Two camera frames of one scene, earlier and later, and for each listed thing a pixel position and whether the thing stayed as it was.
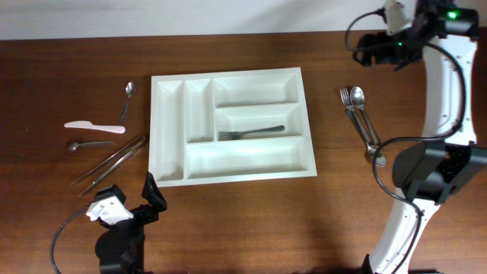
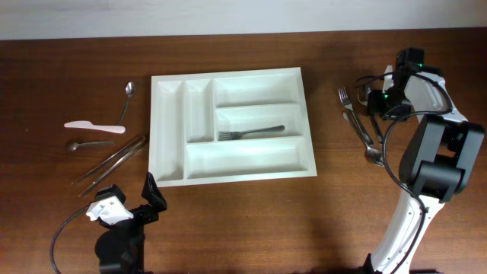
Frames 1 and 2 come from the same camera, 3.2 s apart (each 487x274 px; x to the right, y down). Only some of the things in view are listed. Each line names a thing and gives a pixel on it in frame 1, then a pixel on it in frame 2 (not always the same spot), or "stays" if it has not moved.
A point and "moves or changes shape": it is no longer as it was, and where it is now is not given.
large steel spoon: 357,96 moves or changes shape
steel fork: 345,99 stays
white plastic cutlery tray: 229,126 stays
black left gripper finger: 153,194 stays
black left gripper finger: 112,191 stays
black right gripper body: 365,51 to 379,101
